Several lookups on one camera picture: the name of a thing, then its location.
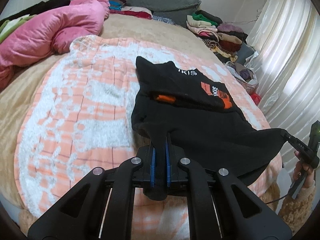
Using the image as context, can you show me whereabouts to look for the black sweater orange cuffs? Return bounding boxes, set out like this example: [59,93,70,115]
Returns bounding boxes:
[131,57,285,185]

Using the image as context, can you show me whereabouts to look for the floral basket with clothes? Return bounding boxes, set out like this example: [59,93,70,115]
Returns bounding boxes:
[225,61,259,95]

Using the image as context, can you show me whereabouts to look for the pile of folded clothes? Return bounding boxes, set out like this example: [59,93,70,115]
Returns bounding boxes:
[186,10,254,63]

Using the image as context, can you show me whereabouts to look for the red and cream folded clothes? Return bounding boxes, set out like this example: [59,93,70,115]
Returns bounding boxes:
[110,6,152,20]

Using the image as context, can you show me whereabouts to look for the green and black clothes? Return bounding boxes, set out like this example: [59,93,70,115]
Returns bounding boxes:
[1,0,71,43]

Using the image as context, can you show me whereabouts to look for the right hand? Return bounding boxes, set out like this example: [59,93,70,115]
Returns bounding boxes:
[292,151,315,188]

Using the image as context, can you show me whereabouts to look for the red plastic bag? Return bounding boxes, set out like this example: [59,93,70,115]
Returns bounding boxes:
[250,93,261,106]

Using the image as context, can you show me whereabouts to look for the white curtain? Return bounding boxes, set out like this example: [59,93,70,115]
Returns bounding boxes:
[247,0,319,142]

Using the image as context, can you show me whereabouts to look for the pink quilted comforter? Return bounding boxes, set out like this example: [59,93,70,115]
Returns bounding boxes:
[1,0,110,89]

